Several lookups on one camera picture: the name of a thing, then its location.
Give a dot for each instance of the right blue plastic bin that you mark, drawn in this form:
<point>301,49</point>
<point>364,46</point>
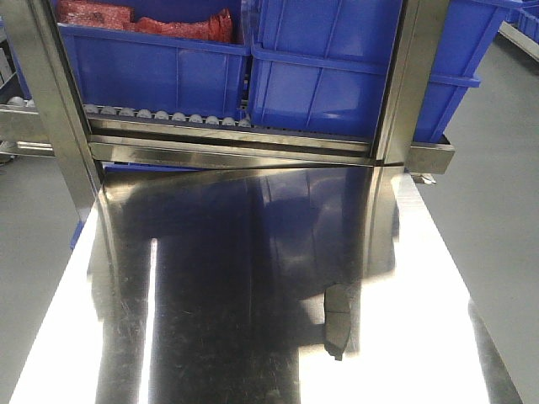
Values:
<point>321,66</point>

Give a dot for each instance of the roller conveyor track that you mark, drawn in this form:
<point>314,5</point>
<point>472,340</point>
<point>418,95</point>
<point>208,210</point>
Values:
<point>147,114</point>

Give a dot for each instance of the blue plastic bin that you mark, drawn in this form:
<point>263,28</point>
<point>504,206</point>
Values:
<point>121,68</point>
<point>321,66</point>

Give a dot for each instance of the brake pad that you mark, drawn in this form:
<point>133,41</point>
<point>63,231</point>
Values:
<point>337,320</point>

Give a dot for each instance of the left blue plastic bin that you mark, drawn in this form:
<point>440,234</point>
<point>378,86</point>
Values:
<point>121,68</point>

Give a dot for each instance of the stainless steel rack frame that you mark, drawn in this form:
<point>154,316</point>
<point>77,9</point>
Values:
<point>58,126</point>

